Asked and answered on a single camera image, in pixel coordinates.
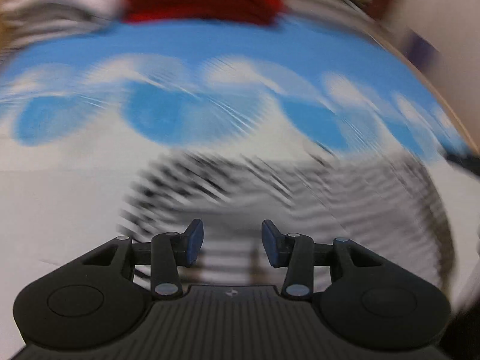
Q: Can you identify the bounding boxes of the black white striped hooded garment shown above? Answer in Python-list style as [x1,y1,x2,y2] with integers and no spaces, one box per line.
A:
[120,152,455,289]

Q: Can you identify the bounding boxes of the purple box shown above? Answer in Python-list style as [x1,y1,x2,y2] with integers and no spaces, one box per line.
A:
[405,31,441,76]

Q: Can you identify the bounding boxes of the blue white patterned bedsheet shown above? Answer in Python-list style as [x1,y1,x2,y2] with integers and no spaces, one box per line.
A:
[1,17,465,358]

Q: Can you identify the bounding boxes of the white folded quilt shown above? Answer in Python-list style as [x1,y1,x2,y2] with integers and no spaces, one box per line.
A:
[0,0,129,51]

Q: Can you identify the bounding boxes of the wooden bed frame edge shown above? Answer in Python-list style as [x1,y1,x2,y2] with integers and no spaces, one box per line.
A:
[355,28,479,155]

